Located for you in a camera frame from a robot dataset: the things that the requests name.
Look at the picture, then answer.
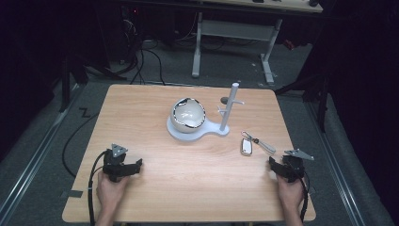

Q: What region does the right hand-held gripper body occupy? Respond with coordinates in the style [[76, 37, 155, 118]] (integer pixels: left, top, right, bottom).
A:
[[280, 148, 315, 184]]

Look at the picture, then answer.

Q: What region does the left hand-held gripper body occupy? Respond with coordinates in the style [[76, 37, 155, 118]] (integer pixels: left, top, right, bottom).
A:
[[103, 143, 136, 184]]

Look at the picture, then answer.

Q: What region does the grey tape strip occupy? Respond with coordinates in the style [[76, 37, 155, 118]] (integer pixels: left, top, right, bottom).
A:
[[60, 189, 85, 200]]

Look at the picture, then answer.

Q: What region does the white egg-shaped bowl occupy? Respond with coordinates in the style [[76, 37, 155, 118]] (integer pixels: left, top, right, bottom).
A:
[[169, 96, 207, 134]]

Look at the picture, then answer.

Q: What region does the white peg stand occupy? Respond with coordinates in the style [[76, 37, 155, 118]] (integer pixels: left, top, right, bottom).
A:
[[166, 81, 246, 142]]

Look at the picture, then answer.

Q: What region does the black stand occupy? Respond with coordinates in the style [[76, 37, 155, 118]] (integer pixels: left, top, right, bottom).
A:
[[57, 55, 128, 113], [274, 71, 331, 134]]

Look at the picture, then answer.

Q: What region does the white-framed desk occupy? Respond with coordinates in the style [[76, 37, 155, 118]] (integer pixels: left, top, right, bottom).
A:
[[191, 0, 324, 86]]

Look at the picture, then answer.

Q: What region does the silver key fob with strap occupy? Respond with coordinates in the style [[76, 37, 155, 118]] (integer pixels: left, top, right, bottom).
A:
[[240, 130, 278, 157]]

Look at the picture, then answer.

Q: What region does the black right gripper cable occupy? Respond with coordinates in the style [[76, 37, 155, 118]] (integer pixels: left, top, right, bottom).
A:
[[298, 176, 311, 222]]

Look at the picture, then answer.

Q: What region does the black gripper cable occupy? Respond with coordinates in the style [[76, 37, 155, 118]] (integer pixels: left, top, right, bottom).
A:
[[87, 150, 108, 226], [298, 176, 311, 222]]

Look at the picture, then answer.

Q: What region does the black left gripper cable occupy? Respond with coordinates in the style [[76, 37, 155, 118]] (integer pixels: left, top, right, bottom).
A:
[[87, 150, 108, 226]]

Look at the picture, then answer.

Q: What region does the metal floor rail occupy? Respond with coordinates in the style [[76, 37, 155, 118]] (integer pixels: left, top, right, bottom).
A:
[[304, 99, 367, 226], [0, 82, 83, 224]]

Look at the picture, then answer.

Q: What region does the black floor cable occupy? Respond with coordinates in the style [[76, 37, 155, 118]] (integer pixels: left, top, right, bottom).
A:
[[61, 107, 102, 179]]

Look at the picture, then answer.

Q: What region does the bundle of floor cables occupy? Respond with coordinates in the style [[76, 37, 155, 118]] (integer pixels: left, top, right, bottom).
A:
[[119, 18, 168, 87]]

